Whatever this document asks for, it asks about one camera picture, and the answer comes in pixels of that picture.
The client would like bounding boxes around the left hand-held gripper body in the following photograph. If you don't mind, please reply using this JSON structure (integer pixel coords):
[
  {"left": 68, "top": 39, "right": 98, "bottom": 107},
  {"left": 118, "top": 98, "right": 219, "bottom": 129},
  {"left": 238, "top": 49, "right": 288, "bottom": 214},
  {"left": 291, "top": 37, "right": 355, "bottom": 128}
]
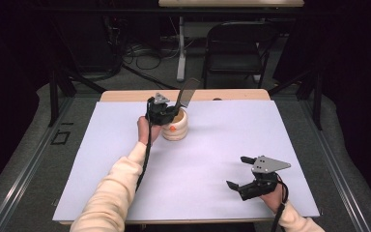
[{"left": 145, "top": 92, "right": 175, "bottom": 127}]

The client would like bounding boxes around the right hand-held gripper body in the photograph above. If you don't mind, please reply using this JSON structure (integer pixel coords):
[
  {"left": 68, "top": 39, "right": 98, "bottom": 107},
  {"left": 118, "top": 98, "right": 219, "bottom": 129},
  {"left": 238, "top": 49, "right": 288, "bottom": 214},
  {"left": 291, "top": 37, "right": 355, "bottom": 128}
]
[{"left": 238, "top": 155, "right": 292, "bottom": 202}]

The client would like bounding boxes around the cream ribbed utensil holder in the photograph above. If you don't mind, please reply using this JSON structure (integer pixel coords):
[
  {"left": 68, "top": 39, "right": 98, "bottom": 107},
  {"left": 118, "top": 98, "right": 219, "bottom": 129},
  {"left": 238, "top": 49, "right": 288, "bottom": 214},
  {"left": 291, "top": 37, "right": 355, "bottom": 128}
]
[{"left": 160, "top": 107, "right": 189, "bottom": 142}]

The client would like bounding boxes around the person's left hand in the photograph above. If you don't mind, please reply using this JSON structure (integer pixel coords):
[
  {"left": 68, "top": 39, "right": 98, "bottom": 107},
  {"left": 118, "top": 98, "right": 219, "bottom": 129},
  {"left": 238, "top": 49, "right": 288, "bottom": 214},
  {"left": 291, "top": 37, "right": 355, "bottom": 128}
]
[{"left": 136, "top": 115, "right": 163, "bottom": 146}]

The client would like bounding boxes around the person's right hand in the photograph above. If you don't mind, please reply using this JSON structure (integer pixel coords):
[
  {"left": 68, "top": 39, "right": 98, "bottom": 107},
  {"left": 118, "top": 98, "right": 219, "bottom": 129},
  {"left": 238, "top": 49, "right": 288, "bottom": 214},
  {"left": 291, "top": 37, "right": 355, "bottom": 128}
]
[{"left": 259, "top": 183, "right": 287, "bottom": 215}]

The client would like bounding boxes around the white table mat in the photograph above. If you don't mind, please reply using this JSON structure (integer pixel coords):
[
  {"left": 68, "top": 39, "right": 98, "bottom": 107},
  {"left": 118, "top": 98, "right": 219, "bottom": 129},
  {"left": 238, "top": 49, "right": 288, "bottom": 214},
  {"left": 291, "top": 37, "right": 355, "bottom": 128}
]
[{"left": 51, "top": 100, "right": 321, "bottom": 223}]

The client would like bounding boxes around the white table leg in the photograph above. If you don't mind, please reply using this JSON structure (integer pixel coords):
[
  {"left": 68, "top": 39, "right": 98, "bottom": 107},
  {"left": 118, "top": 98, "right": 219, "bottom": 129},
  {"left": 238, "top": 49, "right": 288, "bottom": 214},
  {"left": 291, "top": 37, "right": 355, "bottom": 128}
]
[{"left": 176, "top": 15, "right": 188, "bottom": 82}]

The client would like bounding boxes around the black folding chair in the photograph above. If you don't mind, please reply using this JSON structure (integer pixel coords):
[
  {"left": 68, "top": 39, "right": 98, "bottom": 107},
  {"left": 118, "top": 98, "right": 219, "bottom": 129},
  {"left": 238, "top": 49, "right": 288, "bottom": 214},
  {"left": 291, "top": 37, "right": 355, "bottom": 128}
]
[{"left": 201, "top": 20, "right": 280, "bottom": 90}]

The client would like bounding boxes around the black metal stand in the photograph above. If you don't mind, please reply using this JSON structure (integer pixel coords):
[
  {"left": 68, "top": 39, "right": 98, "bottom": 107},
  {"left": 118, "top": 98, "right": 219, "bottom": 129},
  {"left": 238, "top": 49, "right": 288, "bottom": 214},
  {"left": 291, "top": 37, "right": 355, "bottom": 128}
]
[
  {"left": 267, "top": 66, "right": 324, "bottom": 131},
  {"left": 46, "top": 62, "right": 108, "bottom": 129}
]

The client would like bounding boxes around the light wooden background table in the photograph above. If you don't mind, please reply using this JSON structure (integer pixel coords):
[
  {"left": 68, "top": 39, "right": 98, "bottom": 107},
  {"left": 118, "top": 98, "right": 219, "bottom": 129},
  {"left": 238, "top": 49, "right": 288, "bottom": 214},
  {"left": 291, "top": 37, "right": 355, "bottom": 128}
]
[{"left": 157, "top": 0, "right": 305, "bottom": 9}]

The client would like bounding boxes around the thick black floor cable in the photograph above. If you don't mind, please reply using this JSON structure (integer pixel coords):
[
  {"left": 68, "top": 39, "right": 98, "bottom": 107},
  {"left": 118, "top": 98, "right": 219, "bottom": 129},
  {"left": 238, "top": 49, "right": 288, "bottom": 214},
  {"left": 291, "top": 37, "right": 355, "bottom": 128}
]
[{"left": 121, "top": 63, "right": 179, "bottom": 91}]

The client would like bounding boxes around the left hand-held gripper black cable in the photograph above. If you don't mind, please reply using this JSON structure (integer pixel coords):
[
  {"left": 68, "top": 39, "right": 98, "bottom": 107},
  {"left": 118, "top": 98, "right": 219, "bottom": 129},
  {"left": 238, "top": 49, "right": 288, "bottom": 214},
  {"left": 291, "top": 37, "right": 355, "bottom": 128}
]
[{"left": 135, "top": 98, "right": 154, "bottom": 193}]

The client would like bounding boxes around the hand-held gripper black cable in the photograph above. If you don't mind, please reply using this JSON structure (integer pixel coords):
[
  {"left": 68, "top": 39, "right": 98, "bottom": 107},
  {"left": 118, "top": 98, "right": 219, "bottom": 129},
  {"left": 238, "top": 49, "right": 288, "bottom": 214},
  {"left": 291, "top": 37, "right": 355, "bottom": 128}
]
[
  {"left": 270, "top": 181, "right": 290, "bottom": 232},
  {"left": 135, "top": 98, "right": 154, "bottom": 193}
]

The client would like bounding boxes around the right hand-held gripper black cable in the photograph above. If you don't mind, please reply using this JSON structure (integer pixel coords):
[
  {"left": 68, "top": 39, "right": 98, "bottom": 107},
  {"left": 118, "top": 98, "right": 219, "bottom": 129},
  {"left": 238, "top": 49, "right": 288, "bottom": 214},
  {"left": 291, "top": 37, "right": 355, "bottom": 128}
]
[{"left": 270, "top": 181, "right": 290, "bottom": 232}]

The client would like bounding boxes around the tangle of floor cables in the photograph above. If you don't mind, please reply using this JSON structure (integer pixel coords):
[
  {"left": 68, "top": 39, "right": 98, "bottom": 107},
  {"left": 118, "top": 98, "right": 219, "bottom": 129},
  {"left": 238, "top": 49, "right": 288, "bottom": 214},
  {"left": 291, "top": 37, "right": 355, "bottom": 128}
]
[{"left": 121, "top": 40, "right": 183, "bottom": 71}]

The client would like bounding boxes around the aluminium floor rail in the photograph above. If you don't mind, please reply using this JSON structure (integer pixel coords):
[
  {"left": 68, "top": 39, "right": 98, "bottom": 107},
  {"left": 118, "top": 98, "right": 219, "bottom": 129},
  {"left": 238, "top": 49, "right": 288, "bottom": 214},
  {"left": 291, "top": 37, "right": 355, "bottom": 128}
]
[
  {"left": 0, "top": 96, "right": 75, "bottom": 232},
  {"left": 299, "top": 99, "right": 371, "bottom": 232}
]

